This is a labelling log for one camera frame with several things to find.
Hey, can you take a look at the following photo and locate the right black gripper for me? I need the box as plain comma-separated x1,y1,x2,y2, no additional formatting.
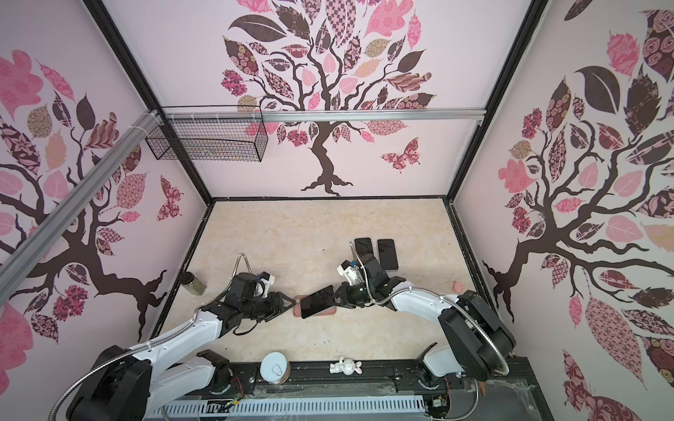
327,282,376,307

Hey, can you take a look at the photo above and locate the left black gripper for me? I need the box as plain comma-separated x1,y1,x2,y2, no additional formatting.
241,292,297,324

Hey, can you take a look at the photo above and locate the black phone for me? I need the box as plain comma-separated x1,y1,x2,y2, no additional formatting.
377,239,399,271
355,238,374,258
300,285,335,319

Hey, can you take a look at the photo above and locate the pink phone case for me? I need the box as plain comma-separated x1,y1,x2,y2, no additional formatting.
292,295,337,319

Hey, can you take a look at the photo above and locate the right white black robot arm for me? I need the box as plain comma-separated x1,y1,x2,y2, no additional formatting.
300,245,516,389

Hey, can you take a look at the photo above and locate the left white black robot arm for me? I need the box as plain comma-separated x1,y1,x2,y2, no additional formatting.
47,270,296,420

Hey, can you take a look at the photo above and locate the white rabbit figurine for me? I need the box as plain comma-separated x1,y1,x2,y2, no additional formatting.
329,357,363,375

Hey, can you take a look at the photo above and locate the white round can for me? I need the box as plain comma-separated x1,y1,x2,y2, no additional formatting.
260,352,291,385

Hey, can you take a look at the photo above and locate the small pink block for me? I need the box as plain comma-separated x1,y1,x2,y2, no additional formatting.
453,282,466,294

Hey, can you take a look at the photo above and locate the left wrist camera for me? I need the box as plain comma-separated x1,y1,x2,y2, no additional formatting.
256,272,276,298

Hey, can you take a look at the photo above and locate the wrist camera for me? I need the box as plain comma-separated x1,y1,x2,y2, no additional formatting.
256,272,276,298
337,261,363,286

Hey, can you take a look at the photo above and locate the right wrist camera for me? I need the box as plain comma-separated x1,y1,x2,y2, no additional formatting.
337,261,363,286

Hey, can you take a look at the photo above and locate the white slotted cable duct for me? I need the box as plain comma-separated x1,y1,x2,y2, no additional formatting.
148,396,426,420

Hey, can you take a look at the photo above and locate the black wire basket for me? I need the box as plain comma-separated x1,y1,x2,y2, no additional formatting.
145,105,270,162

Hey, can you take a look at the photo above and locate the back aluminium rail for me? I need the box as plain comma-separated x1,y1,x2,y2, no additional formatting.
164,108,486,123

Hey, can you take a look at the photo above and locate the aluminium rail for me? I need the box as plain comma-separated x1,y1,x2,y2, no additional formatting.
164,108,486,123
1,111,160,303

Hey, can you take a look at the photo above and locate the left aluminium rail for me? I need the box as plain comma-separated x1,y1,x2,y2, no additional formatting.
1,111,160,303

